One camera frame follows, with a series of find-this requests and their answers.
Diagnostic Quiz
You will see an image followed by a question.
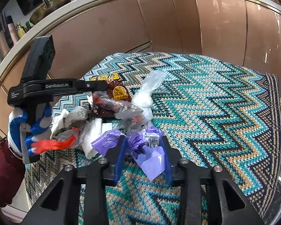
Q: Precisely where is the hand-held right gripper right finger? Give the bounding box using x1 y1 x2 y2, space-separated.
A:
160 135 265 225

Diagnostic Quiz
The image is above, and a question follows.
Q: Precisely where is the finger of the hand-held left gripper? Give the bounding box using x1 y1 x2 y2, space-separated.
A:
76 80 108 92

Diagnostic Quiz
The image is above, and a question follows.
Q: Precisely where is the yellow seasoning bottle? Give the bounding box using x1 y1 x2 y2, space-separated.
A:
16 22 26 38

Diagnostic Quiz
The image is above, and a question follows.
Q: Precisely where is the zigzag knitted cloth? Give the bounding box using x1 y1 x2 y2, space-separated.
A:
25 53 281 225

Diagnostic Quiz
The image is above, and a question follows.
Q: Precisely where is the white paper napkin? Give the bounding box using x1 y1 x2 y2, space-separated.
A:
80 118 104 158

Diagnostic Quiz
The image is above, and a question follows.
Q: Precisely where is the copper kitchen base cabinet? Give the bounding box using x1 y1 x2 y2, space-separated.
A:
0 0 281 133

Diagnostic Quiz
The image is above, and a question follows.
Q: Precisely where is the crumpled clear plastic wrapper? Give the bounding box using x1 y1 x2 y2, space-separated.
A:
117 112 152 134

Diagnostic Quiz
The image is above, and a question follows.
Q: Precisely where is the person's left hand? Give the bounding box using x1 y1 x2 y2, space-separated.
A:
8 103 53 157

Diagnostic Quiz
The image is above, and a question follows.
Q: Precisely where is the grey trash bin white rim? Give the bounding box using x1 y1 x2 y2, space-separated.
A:
263 176 281 225

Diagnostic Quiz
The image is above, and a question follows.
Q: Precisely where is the brown snack packet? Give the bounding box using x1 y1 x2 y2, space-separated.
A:
89 72 132 118

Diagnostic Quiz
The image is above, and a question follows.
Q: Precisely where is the purple plastic wrapper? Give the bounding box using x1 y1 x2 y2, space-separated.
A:
91 126 165 181

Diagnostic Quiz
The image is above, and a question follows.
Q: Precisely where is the clear wrapper with red print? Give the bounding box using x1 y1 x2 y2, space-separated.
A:
91 92 144 120

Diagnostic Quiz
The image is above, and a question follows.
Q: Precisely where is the crumpled white tissue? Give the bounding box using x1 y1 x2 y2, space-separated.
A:
50 109 71 139

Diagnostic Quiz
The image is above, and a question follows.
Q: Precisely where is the orange red plastic wrapper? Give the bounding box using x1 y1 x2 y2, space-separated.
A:
26 127 81 154

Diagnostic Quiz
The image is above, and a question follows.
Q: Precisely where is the crumpled translucent grey wrapper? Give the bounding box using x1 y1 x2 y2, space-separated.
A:
65 106 90 127

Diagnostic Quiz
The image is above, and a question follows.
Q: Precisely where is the clear plastic bag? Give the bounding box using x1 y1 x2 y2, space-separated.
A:
131 71 167 122

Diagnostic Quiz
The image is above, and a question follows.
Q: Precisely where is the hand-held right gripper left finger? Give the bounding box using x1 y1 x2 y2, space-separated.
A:
20 135 128 225

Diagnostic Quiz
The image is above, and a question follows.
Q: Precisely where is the brass wok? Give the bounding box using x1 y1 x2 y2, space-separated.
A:
29 0 72 25

